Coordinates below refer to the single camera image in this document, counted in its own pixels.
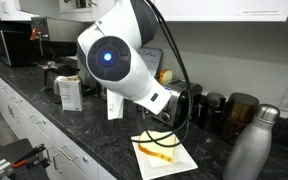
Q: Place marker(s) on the black steel coffee maker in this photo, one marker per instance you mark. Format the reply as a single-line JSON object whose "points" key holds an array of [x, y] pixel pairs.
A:
{"points": [[59, 31]]}

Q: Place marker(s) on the silver metal bottle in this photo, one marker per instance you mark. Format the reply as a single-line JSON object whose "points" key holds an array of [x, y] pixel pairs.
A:
{"points": [[252, 146]]}

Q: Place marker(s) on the orange faucet lever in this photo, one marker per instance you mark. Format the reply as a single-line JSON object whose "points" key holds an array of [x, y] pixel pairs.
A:
{"points": [[35, 33]]}

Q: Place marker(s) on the white carton box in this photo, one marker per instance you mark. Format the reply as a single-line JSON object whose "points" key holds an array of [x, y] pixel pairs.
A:
{"points": [[71, 95]]}

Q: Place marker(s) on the white square plate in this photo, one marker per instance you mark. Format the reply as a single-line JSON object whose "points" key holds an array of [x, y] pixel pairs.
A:
{"points": [[177, 160]]}

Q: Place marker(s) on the chrome black bread toaster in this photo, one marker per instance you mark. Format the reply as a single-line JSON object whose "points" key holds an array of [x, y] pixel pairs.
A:
{"points": [[180, 100]]}

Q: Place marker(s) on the handwritten coffee sign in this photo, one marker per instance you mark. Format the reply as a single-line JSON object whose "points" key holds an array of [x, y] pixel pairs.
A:
{"points": [[154, 60]]}

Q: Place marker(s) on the brown glass jar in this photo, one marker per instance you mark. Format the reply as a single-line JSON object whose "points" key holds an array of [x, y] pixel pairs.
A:
{"points": [[239, 116]]}

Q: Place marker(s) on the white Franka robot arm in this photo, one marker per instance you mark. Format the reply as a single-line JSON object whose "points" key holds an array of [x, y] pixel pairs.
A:
{"points": [[117, 56]]}

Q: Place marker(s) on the white paper card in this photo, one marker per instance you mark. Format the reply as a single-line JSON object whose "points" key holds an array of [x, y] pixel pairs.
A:
{"points": [[114, 105]]}

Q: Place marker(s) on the black orange bar clamp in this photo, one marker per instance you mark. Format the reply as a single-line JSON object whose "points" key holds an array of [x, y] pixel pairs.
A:
{"points": [[29, 156]]}

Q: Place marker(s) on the white upper cabinet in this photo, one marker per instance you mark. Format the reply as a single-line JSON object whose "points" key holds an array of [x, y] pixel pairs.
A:
{"points": [[217, 8]]}

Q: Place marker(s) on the toasted bread slice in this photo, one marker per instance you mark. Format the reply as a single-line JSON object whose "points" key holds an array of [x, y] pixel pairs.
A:
{"points": [[165, 76]]}

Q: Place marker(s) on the black perforated robot table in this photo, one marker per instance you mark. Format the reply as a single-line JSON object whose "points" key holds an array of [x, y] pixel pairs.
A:
{"points": [[7, 151]]}

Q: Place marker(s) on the black lidded canister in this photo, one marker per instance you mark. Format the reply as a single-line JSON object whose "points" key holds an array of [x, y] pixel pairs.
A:
{"points": [[212, 111]]}

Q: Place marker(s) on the white lower drawer cabinet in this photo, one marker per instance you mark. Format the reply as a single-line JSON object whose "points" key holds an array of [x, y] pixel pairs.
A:
{"points": [[34, 116]]}

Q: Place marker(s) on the black microwave oven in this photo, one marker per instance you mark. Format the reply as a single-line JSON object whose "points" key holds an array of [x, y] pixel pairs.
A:
{"points": [[14, 48]]}

